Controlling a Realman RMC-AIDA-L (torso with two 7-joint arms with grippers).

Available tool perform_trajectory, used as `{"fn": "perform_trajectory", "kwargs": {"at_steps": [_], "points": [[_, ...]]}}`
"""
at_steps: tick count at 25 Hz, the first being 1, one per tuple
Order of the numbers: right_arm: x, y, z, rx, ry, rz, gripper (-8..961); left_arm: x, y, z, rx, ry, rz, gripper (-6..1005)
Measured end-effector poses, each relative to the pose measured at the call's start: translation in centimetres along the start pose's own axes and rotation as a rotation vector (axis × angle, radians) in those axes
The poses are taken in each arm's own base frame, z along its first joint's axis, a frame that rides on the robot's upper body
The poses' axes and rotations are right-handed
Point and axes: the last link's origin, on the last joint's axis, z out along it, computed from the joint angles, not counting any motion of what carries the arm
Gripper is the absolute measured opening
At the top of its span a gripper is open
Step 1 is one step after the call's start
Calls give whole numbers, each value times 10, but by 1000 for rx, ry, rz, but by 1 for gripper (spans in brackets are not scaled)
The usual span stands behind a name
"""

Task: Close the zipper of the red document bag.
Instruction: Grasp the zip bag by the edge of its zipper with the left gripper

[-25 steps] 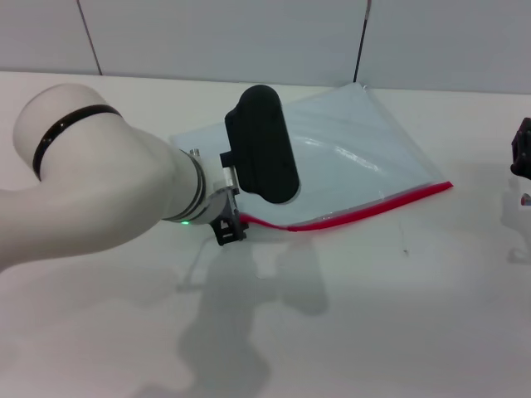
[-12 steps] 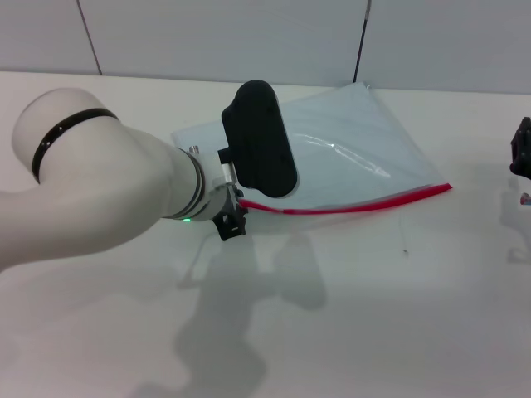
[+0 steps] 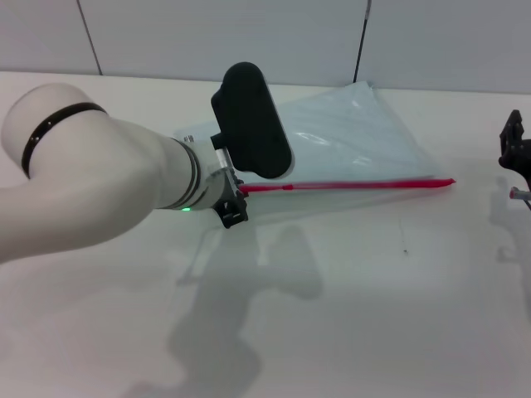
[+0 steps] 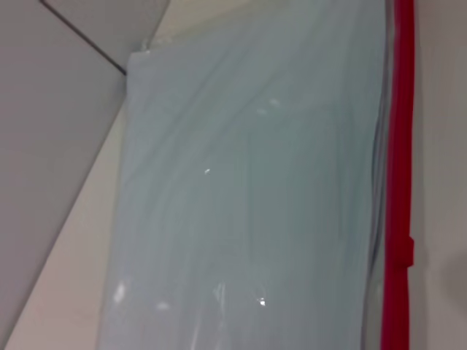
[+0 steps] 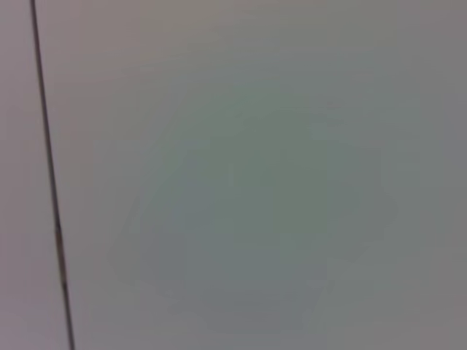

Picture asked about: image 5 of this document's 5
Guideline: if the black wall seam strip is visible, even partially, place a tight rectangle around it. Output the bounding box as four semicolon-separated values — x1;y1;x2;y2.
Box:
28;0;77;350

